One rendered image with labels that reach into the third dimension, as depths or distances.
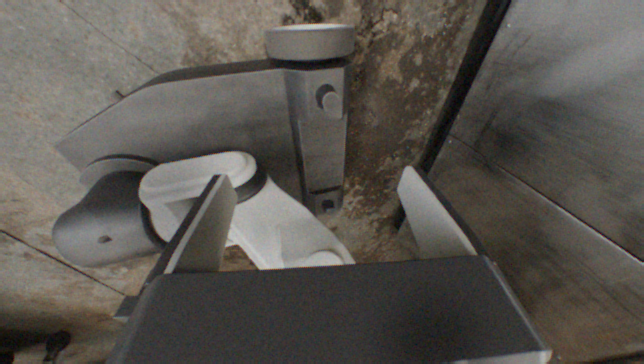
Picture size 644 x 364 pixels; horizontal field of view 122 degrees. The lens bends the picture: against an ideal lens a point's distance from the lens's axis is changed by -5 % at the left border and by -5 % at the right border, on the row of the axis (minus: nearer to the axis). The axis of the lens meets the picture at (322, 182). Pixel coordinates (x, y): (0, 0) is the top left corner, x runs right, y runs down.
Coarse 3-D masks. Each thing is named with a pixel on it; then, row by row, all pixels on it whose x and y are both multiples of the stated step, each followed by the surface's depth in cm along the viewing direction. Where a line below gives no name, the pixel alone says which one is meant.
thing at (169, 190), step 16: (192, 160) 38; (208, 160) 38; (224, 160) 38; (240, 160) 38; (144, 176) 35; (160, 176) 35; (176, 176) 35; (192, 176) 34; (208, 176) 34; (240, 176) 36; (144, 192) 33; (160, 192) 33; (176, 192) 33; (192, 192) 33; (160, 208) 33; (176, 208) 36; (160, 224) 36; (176, 224) 36
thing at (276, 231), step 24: (264, 168) 42; (240, 192) 36; (264, 192) 38; (240, 216) 34; (264, 216) 34; (288, 216) 34; (312, 216) 33; (240, 240) 34; (264, 240) 30; (288, 240) 28; (312, 240) 27; (336, 240) 26; (264, 264) 28; (288, 264) 23; (312, 264) 22; (336, 264) 22
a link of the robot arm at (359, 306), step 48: (192, 288) 5; (240, 288) 5; (288, 288) 5; (336, 288) 5; (384, 288) 5; (432, 288) 5; (480, 288) 5; (144, 336) 4; (192, 336) 4; (240, 336) 4; (288, 336) 4; (336, 336) 4; (384, 336) 4; (432, 336) 4; (480, 336) 4; (528, 336) 4
